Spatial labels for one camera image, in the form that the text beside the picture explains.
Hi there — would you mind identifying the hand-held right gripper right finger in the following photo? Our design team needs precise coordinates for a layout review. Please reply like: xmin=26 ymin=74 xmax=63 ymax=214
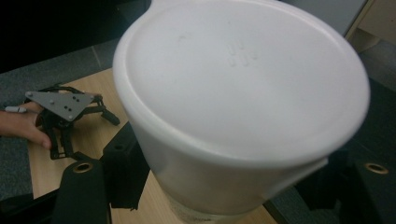
xmin=293 ymin=148 xmax=360 ymax=213

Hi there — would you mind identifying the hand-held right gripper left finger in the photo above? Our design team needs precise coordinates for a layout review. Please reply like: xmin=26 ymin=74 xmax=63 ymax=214
xmin=100 ymin=121 xmax=151 ymax=211

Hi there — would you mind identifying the glass jar with spouted white lid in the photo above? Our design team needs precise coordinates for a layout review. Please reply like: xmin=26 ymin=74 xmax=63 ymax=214
xmin=112 ymin=0 xmax=372 ymax=224

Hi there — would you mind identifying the light wooden desk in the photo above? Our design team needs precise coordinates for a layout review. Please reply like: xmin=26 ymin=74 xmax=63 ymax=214
xmin=344 ymin=0 xmax=396 ymax=54

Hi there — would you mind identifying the left gripper cable with white plug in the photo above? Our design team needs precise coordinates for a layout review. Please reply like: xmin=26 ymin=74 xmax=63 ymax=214
xmin=4 ymin=105 xmax=28 ymax=114

